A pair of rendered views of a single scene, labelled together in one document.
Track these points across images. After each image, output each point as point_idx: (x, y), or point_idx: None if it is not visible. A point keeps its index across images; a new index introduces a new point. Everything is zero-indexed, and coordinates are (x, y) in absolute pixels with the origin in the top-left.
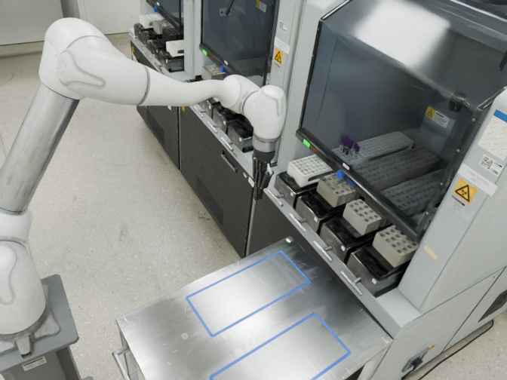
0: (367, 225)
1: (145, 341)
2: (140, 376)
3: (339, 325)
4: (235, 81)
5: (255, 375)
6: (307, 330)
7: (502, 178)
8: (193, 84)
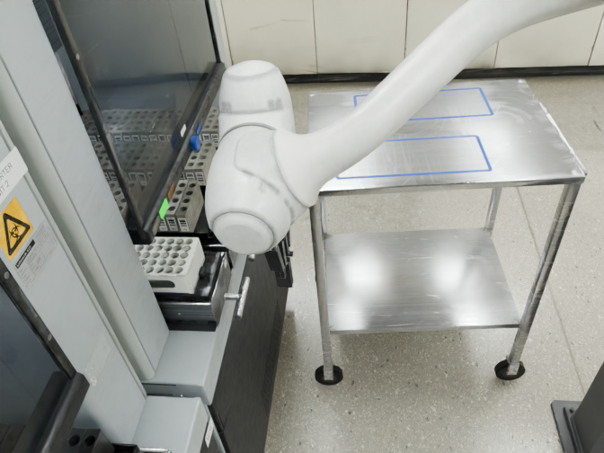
0: (214, 142)
1: (550, 149)
2: (499, 450)
3: (343, 111)
4: (283, 133)
5: (449, 106)
6: None
7: None
8: (456, 14)
